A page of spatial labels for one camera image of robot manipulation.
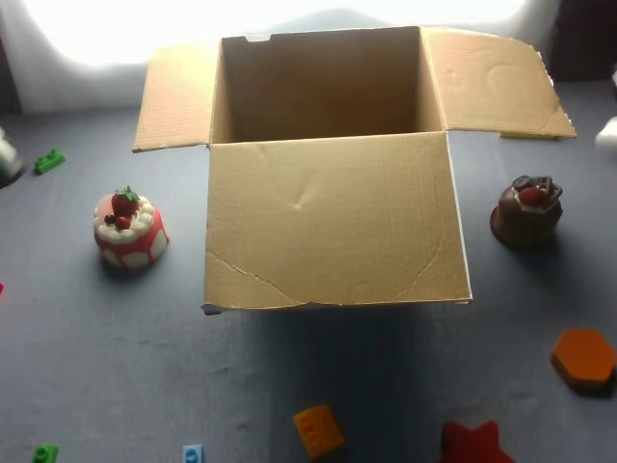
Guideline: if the brown cardboard box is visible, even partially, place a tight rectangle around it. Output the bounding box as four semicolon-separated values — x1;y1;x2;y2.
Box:
130;24;578;317

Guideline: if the chocolate toy cake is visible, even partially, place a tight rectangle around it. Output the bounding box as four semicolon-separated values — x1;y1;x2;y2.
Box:
490;174;565;250

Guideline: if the red star block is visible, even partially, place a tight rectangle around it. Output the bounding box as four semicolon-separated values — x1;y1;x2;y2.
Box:
441;419;517;463

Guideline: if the grey table cloth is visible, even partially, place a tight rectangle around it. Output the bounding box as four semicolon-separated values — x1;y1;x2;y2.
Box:
0;79;617;463

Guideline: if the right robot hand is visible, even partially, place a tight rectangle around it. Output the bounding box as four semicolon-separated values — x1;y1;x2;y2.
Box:
594;118;617;155

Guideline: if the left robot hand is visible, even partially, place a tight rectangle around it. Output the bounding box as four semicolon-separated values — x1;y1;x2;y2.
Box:
0;125;24;180

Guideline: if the green toy brick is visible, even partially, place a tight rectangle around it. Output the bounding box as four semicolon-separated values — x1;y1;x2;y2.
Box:
31;443;62;463
33;148;67;176

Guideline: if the strawberry cream toy cake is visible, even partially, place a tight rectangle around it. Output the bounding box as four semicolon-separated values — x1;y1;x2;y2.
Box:
93;185;171;274

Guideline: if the orange hexagon block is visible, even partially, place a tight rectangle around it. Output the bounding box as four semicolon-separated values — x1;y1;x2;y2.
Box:
550;327;617;396

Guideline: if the orange toy brick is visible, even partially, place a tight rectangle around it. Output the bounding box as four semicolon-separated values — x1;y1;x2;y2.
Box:
292;403;346;460

